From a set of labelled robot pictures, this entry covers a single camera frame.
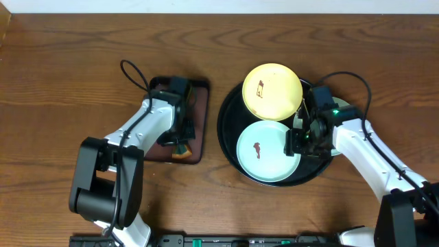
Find green orange sponge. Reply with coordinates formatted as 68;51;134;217
171;143;192;159

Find light green plate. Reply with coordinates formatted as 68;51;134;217
293;97;350;156

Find light blue plate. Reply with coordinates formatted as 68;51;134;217
236;120;301;183

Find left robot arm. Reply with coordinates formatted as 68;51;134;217
69;91;192;246

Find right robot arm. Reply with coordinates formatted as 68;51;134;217
284;105;438;246

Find rectangular black brown tray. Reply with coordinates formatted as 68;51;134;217
145;76;210;165

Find round black tray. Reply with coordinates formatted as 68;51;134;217
217;83;333;187

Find yellow plate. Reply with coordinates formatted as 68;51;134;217
241;63;303;121

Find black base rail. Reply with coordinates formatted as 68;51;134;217
68;235;342;247

